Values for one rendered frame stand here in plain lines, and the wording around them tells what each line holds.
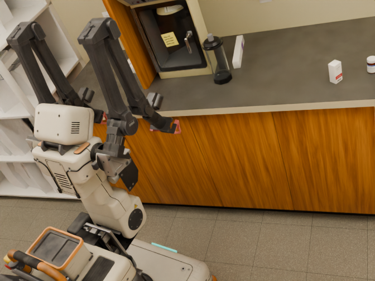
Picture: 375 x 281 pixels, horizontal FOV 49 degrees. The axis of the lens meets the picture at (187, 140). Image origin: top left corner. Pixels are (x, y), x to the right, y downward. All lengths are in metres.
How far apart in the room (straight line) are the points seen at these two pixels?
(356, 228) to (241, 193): 0.68
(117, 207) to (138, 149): 0.70
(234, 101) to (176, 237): 1.13
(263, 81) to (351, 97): 0.45
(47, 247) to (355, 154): 1.49
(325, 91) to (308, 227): 0.96
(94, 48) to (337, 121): 1.15
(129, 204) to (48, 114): 0.56
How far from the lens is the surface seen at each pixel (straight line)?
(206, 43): 2.08
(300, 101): 1.93
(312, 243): 2.55
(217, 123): 2.14
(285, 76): 2.11
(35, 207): 3.65
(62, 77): 1.96
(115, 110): 1.58
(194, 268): 2.27
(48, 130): 1.68
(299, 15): 2.51
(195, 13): 2.16
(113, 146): 1.59
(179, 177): 2.57
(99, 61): 1.51
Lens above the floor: 2.13
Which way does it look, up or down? 39 degrees down
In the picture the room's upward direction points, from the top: 23 degrees counter-clockwise
